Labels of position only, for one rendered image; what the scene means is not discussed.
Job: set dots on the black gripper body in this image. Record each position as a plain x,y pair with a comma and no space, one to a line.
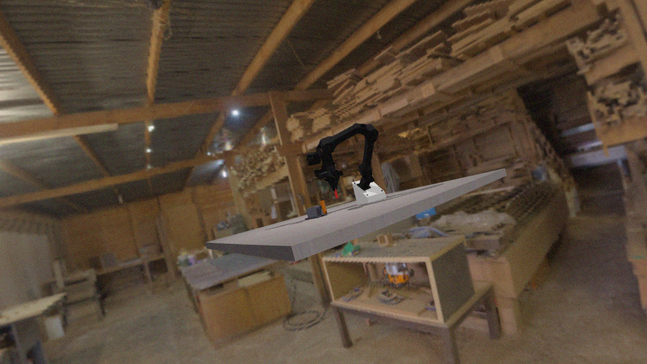
329,170

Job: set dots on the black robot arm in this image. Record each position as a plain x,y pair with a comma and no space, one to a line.
328,144

